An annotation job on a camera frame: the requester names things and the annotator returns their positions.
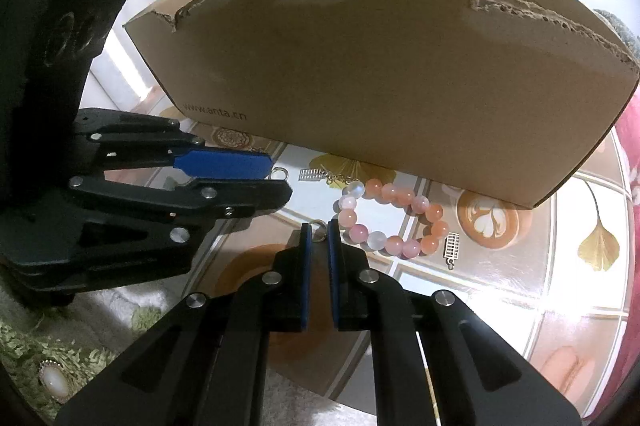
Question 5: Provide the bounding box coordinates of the pearl brooch button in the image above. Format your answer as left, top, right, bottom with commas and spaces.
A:
37, 358, 66, 402

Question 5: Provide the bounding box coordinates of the brown cardboard box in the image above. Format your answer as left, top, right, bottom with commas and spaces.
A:
122, 0, 640, 211

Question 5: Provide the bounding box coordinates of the silver abacus charm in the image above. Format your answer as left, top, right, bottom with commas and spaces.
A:
442, 232, 462, 271

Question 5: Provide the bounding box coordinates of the grey fluffy blanket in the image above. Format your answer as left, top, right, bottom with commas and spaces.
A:
592, 8, 640, 61

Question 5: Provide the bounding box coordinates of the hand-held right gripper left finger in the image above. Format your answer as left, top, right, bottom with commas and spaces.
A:
54, 222, 315, 426

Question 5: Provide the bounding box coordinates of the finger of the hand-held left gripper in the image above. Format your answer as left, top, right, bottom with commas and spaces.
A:
74, 107, 274, 181
10, 176, 293, 294

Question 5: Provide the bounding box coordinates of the pink floral blanket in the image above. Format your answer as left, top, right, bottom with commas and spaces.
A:
585, 96, 640, 426

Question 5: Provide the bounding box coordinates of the pink orange bead bracelet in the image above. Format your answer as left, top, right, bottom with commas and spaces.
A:
337, 178, 451, 259

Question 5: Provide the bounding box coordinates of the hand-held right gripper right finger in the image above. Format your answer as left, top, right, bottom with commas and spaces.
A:
327, 220, 583, 426

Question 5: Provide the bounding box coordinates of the abacus charm keychain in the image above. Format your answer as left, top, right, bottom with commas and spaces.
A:
270, 165, 353, 187

